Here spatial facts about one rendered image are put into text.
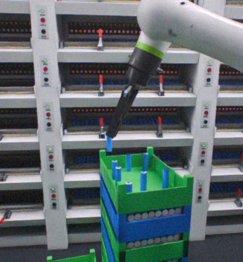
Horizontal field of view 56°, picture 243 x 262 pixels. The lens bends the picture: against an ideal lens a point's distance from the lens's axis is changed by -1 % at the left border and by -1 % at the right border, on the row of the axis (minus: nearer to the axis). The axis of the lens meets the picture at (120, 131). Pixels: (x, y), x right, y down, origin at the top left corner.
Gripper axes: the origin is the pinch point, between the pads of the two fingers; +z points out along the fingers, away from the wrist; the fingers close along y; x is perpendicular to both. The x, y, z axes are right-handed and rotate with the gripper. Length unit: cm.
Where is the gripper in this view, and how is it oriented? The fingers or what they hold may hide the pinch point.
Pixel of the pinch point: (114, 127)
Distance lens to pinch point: 77.9
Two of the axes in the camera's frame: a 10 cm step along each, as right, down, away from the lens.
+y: 2.8, -2.0, 9.4
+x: -8.7, -4.7, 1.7
